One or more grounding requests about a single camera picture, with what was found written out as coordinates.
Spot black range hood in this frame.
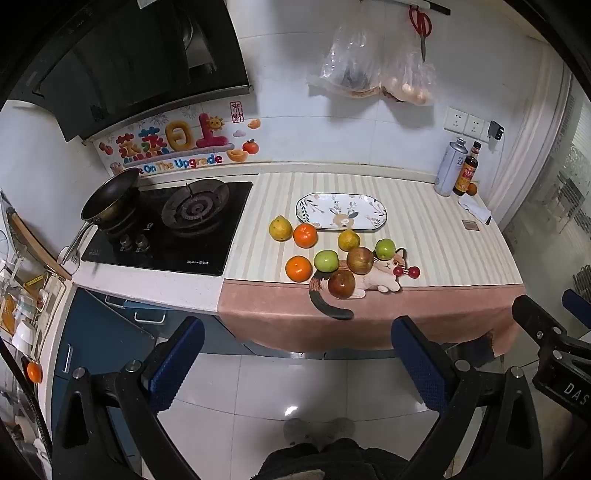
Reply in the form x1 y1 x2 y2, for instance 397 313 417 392
4 0 251 143

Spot grey slipper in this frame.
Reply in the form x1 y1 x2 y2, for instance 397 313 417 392
283 418 319 446
323 416 355 444

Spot person's dark pants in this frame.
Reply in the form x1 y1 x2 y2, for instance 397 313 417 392
259 438 411 480

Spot metal dish rack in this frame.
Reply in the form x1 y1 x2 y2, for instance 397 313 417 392
0 189 70 370

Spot dark sauce bottle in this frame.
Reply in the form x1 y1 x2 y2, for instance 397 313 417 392
452 141 482 197

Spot white cloth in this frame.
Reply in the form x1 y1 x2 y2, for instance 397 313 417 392
457 195 492 226

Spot floral oval plate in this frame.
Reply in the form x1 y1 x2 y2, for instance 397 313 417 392
295 192 387 232

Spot white wall outlet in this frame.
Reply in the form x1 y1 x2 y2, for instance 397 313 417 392
444 107 467 134
464 113 486 139

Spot black wall rail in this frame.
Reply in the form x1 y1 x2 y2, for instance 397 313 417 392
385 0 452 14

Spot clear plastic bag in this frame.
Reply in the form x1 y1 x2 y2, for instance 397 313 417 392
307 23 384 93

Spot red apple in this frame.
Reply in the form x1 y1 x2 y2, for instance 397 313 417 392
328 270 356 300
346 247 375 275

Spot red handled scissors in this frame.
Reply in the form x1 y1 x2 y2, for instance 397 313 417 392
409 6 432 63

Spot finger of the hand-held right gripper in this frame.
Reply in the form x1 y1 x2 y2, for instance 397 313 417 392
512 294 591 356
561 288 591 320

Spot grey spray can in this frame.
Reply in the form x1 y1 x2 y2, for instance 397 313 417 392
433 137 467 198

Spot wooden cutting board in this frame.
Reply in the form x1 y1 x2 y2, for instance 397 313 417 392
7 208 75 281

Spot colourful wall sticker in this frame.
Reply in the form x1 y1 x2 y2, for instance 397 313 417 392
92 104 262 176

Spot black frying pan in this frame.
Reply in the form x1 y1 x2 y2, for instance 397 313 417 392
58 167 141 268

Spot plastic bag of eggs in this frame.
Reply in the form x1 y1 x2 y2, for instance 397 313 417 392
379 32 437 108

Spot black gas stove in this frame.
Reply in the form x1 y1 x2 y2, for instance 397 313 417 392
81 180 254 278

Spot yellow lemon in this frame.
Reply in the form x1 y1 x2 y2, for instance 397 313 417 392
269 215 293 242
337 229 361 253

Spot frosted glass door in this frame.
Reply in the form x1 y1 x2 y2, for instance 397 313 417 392
503 74 591 296

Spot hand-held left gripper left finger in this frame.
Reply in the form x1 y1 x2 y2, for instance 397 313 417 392
51 316 206 480

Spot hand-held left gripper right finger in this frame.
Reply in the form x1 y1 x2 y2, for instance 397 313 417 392
390 316 544 480

